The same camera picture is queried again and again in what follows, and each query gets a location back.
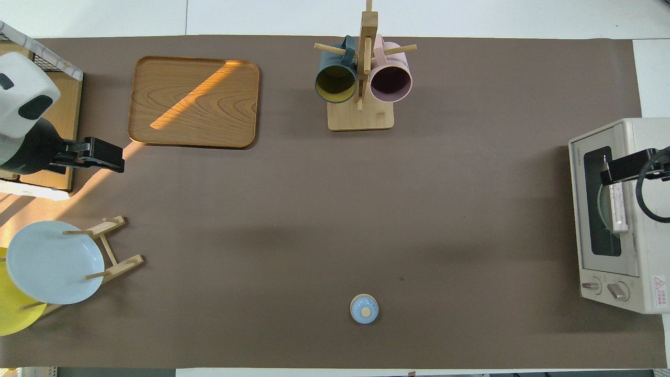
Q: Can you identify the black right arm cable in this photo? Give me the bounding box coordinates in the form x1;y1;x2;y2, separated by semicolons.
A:
635;149;670;224

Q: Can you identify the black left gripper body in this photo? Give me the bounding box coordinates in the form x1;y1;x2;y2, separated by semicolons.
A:
51;137;126;173

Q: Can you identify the brown table mat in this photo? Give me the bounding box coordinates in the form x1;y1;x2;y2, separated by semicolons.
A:
0;36;668;370

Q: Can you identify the yellow plate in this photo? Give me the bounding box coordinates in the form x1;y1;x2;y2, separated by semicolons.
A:
0;247;48;336

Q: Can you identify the wooden mug rack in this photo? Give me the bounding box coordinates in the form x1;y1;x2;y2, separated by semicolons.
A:
314;0;418;131

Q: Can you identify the pale green plate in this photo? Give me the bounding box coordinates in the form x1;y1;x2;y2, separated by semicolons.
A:
597;183;613;234

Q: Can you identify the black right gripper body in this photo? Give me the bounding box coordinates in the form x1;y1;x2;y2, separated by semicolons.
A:
600;149;658;186

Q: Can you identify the dark blue mug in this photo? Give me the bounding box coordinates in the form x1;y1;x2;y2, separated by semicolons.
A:
314;36;358;104

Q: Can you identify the wooden plate rack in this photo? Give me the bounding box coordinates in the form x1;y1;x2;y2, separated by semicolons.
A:
21;215;144;318

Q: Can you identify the wire basket with fabric rim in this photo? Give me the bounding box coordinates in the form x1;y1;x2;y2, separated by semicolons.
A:
0;21;84;84

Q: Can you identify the wooden serving tray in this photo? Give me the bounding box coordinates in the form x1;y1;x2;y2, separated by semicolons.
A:
128;56;260;149

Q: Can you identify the wooden shelf board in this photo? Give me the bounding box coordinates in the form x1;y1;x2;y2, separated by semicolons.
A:
20;72;83;192

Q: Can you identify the cream toaster oven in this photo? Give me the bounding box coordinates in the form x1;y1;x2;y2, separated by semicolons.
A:
568;118;670;315

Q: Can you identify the light blue plate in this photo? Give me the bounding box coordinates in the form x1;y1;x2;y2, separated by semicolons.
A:
6;220;105;305

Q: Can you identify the pink mug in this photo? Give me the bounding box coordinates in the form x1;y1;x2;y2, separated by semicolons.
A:
369;35;413;103

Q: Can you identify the glass oven door with handle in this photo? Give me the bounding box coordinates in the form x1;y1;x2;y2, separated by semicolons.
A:
571;137;640;278

